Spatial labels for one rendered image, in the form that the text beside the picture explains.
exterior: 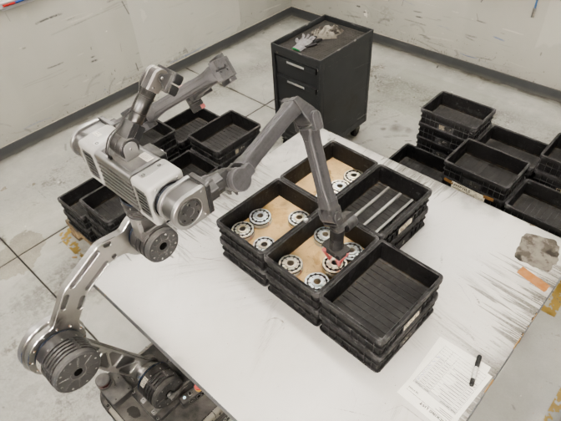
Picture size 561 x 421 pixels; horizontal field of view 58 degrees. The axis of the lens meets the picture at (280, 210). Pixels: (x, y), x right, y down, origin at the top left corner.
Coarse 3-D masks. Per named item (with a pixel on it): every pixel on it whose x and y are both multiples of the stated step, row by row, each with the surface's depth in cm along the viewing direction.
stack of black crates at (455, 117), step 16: (448, 96) 350; (432, 112) 332; (448, 112) 350; (464, 112) 348; (480, 112) 339; (432, 128) 338; (448, 128) 330; (464, 128) 321; (480, 128) 326; (432, 144) 345; (448, 144) 337
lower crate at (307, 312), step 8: (272, 280) 209; (272, 288) 217; (280, 288) 208; (280, 296) 213; (288, 296) 209; (288, 304) 212; (296, 304) 206; (304, 304) 200; (304, 312) 207; (312, 312) 199; (312, 320) 205; (320, 320) 205
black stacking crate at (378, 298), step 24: (360, 264) 201; (384, 264) 211; (408, 264) 202; (336, 288) 195; (360, 288) 202; (384, 288) 202; (408, 288) 201; (360, 312) 194; (384, 312) 194; (360, 336) 182
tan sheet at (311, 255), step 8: (312, 240) 223; (344, 240) 222; (304, 248) 219; (312, 248) 219; (320, 248) 219; (304, 256) 216; (312, 256) 216; (320, 256) 215; (304, 264) 213; (312, 264) 212; (320, 264) 212; (304, 272) 209; (312, 272) 209; (304, 280) 207
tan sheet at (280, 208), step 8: (272, 200) 242; (280, 200) 242; (264, 208) 239; (272, 208) 239; (280, 208) 238; (288, 208) 238; (296, 208) 238; (272, 216) 235; (280, 216) 234; (272, 224) 231; (280, 224) 231; (256, 232) 228; (264, 232) 227; (272, 232) 227; (280, 232) 227
